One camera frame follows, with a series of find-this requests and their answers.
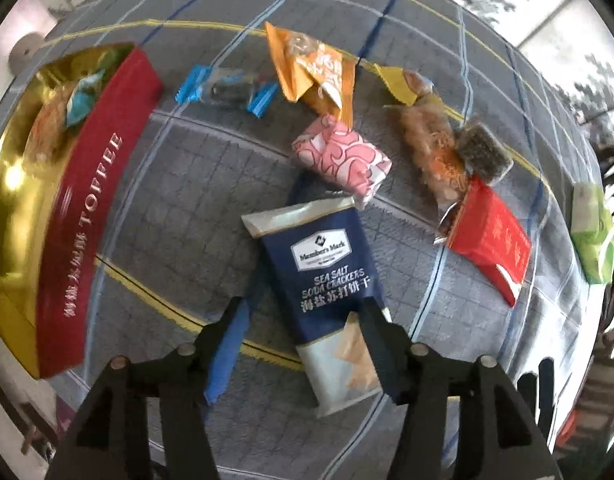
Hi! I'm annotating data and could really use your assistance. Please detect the clear packet orange label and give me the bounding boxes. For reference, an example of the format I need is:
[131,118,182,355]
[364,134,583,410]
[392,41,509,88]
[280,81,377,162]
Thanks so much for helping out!
[384,97,476,241]

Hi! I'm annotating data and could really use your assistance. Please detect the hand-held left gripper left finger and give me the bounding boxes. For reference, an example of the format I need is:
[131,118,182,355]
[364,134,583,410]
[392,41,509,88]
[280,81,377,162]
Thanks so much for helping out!
[46,296,252,480]

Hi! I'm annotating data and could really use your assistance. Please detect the green tissue pack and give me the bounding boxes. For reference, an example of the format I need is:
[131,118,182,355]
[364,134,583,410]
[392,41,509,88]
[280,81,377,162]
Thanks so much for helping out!
[569,181,614,286]

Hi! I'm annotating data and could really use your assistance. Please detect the orange snack packet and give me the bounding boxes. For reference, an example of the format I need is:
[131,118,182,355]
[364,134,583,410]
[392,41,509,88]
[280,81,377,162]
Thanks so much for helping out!
[264,21,356,129]

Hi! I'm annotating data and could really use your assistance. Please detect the red and gold candy box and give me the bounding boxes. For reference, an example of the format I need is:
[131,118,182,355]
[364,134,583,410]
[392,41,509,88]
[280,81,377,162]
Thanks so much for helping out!
[0,42,165,381]

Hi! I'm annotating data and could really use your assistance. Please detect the grey round knob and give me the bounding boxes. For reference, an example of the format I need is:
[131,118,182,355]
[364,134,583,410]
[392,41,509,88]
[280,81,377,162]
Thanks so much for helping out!
[9,32,46,69]

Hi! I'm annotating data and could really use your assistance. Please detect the navy and silver cracker packet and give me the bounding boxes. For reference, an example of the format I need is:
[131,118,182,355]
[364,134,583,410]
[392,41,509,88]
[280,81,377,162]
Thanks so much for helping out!
[241,196,394,419]

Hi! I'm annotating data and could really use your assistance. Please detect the grey plaid tablecloth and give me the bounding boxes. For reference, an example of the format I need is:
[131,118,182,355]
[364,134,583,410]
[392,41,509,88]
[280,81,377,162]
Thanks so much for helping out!
[37,0,612,480]

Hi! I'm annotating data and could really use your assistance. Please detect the pink patterned snack packet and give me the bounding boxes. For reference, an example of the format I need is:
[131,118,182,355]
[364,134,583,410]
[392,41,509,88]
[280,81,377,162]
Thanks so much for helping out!
[292,114,394,210]

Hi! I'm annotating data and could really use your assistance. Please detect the dark seaweed snack packet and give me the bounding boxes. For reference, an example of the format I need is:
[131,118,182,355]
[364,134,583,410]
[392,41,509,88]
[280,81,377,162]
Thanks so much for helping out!
[454,122,516,189]

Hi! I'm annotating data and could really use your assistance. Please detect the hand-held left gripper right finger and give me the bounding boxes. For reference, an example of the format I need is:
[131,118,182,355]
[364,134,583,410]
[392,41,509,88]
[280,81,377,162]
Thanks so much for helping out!
[357,298,562,480]

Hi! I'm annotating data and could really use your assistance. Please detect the yellow-ended wrapped candy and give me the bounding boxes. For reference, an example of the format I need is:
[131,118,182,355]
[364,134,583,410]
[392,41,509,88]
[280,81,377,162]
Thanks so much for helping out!
[373,64,438,107]

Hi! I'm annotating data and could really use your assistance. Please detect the blue-ended clear candy wrapper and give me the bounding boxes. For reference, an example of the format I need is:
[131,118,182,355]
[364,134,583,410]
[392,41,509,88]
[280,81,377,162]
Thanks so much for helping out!
[174,64,280,119]

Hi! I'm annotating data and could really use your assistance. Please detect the red snack packet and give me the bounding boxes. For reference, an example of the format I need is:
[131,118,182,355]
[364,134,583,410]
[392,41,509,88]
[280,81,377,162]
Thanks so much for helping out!
[447,177,534,309]

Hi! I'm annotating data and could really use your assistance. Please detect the teal snack packet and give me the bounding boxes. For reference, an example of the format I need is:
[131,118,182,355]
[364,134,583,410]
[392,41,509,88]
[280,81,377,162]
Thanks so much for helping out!
[64,54,124,129]

